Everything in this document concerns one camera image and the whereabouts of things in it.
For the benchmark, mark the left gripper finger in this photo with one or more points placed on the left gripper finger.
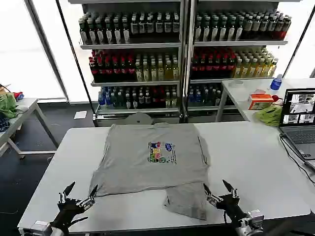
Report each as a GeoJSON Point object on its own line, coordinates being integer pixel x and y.
{"type": "Point", "coordinates": [89, 199]}
{"type": "Point", "coordinates": [66, 191]}

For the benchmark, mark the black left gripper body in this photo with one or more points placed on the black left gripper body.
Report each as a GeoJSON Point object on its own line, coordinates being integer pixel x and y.
{"type": "Point", "coordinates": [66, 211]}

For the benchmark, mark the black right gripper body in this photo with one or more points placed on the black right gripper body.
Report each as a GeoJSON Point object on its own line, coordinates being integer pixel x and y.
{"type": "Point", "coordinates": [231, 207]}

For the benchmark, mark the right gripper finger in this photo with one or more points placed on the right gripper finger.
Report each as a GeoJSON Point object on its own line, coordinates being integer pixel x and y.
{"type": "Point", "coordinates": [231, 190]}
{"type": "Point", "coordinates": [211, 196]}

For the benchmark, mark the grey printed T-shirt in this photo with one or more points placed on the grey printed T-shirt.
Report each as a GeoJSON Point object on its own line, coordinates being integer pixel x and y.
{"type": "Point", "coordinates": [147, 159]}

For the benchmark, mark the white paper sheet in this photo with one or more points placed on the white paper sheet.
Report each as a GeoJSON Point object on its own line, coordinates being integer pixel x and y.
{"type": "Point", "coordinates": [80, 115]}

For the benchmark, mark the light green crumpled cloth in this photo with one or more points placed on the light green crumpled cloth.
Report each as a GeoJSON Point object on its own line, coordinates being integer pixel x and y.
{"type": "Point", "coordinates": [269, 115]}

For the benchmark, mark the grey open laptop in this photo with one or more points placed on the grey open laptop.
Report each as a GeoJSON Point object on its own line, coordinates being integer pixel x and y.
{"type": "Point", "coordinates": [299, 132]}

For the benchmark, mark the blue patterned cloth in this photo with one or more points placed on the blue patterned cloth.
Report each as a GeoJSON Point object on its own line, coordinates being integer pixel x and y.
{"type": "Point", "coordinates": [3, 125]}

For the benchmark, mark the white side table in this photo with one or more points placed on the white side table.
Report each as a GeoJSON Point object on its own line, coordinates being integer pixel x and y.
{"type": "Point", "coordinates": [233, 98]}

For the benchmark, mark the orange cardboard box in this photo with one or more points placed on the orange cardboard box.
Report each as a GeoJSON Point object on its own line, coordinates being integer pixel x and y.
{"type": "Point", "coordinates": [259, 102]}

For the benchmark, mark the grey side table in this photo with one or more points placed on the grey side table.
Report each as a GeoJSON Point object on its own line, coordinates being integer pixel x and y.
{"type": "Point", "coordinates": [24, 108]}

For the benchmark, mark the round grey disc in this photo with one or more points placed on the round grey disc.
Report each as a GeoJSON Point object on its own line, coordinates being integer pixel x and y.
{"type": "Point", "coordinates": [139, 119]}

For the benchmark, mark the small red object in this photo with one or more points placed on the small red object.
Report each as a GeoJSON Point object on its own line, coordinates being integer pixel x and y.
{"type": "Point", "coordinates": [275, 97]}

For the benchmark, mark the dark green crumpled cloth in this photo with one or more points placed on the dark green crumpled cloth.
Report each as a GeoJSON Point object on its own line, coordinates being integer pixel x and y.
{"type": "Point", "coordinates": [7, 105]}

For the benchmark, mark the white tape roll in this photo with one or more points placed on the white tape roll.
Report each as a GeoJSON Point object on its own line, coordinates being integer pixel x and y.
{"type": "Point", "coordinates": [236, 83]}

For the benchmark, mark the red cloth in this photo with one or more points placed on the red cloth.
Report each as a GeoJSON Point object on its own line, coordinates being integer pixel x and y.
{"type": "Point", "coordinates": [17, 96]}

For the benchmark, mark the blue water bottle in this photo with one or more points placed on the blue water bottle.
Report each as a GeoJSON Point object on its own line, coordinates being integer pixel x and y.
{"type": "Point", "coordinates": [276, 83]}

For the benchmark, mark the brown cardboard box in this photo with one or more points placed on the brown cardboard box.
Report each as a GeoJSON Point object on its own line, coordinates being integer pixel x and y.
{"type": "Point", "coordinates": [3, 88]}

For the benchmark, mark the black slanted pole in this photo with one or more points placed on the black slanted pole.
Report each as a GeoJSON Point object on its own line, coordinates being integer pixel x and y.
{"type": "Point", "coordinates": [299, 38]}
{"type": "Point", "coordinates": [76, 61]}

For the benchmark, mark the metal shelf with bottles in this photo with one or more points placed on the metal shelf with bottles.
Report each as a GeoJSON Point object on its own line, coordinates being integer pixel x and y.
{"type": "Point", "coordinates": [233, 54]}
{"type": "Point", "coordinates": [133, 59]}

